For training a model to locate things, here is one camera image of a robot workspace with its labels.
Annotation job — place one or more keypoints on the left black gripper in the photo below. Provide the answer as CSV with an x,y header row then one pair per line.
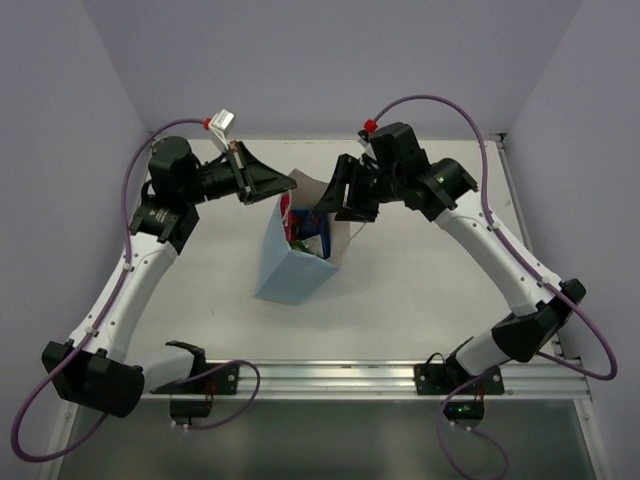
x,y
241,173

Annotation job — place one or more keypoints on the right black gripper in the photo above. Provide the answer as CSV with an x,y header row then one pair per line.
x,y
357,188

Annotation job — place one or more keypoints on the pink red snack packet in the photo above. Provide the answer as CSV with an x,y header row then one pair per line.
x,y
285,206

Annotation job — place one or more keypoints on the green yellow snack packet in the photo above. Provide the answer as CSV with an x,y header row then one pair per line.
x,y
311,245

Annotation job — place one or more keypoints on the light blue paper bag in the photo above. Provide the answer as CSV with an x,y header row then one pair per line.
x,y
290,277

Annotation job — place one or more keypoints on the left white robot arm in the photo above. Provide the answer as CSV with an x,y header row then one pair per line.
x,y
90,368

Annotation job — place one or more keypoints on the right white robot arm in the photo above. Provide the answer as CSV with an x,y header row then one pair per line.
x,y
394,167

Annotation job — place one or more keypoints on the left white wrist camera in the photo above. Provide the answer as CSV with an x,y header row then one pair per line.
x,y
218,127

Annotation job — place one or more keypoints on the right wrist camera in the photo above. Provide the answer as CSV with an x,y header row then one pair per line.
x,y
367,133

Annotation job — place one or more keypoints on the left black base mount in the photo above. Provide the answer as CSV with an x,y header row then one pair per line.
x,y
221,382

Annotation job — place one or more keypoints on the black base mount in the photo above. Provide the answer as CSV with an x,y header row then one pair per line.
x,y
466,408
221,382

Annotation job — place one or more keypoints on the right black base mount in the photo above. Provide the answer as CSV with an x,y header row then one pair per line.
x,y
466,408

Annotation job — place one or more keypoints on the aluminium mounting rail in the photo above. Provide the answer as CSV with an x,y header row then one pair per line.
x,y
397,380

